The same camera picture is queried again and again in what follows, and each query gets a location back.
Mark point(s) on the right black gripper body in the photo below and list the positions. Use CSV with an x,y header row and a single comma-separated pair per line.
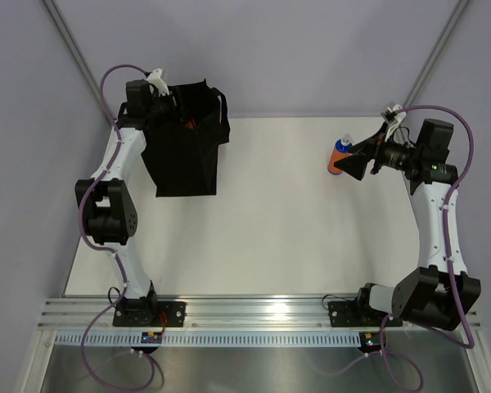
x,y
397,156

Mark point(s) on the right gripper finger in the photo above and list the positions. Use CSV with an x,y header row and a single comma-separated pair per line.
x,y
354,165
370,146

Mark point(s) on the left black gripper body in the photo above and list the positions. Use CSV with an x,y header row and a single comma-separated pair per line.
x,y
163,110

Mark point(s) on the black canvas bag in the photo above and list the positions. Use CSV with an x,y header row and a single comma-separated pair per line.
x,y
183,162

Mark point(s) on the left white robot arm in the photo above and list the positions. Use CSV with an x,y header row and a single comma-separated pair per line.
x,y
108,219

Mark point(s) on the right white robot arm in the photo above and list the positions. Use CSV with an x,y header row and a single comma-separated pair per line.
x,y
439,291

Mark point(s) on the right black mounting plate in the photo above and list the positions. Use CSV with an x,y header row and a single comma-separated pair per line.
x,y
343,313

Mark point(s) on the black mounting plate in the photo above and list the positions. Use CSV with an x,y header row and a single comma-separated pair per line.
x,y
172,313
343,313

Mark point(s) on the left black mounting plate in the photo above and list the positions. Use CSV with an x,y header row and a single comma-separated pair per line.
x,y
172,313

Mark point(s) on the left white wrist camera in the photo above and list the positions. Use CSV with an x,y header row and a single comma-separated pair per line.
x,y
155,78

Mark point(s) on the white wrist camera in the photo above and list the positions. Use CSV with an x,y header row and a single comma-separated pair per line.
x,y
155,78
393,118

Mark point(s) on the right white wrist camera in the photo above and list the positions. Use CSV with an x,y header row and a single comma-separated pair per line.
x,y
393,118

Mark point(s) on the right side aluminium rail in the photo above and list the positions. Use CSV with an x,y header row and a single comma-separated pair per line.
x,y
433,197

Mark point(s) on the left aluminium frame post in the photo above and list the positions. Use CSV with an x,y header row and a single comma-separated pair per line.
x,y
63,29

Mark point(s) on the aluminium frame post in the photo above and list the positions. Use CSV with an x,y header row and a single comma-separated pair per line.
x,y
440,46
63,29

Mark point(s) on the right aluminium frame post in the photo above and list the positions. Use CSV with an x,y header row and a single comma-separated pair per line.
x,y
440,46

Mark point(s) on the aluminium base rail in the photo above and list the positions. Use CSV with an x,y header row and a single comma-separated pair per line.
x,y
204,313

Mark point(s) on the white slotted cable duct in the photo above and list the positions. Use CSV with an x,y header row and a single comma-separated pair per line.
x,y
210,339

